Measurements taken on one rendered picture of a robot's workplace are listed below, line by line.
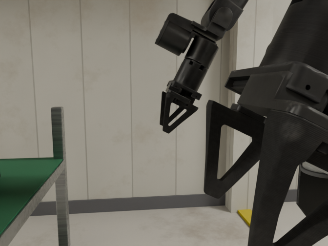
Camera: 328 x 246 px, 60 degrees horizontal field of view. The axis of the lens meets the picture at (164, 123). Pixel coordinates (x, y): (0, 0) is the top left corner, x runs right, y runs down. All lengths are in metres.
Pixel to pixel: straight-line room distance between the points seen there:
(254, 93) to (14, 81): 2.55
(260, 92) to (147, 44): 2.38
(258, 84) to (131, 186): 2.53
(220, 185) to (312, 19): 0.14
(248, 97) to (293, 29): 0.05
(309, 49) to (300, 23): 0.02
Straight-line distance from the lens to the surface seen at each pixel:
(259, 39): 2.59
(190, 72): 0.59
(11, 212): 0.58
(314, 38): 0.18
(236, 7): 0.63
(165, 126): 0.56
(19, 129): 2.69
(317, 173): 0.59
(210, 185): 0.25
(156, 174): 2.65
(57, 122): 0.86
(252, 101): 0.16
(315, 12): 0.19
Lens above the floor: 1.17
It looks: 8 degrees down
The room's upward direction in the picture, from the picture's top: straight up
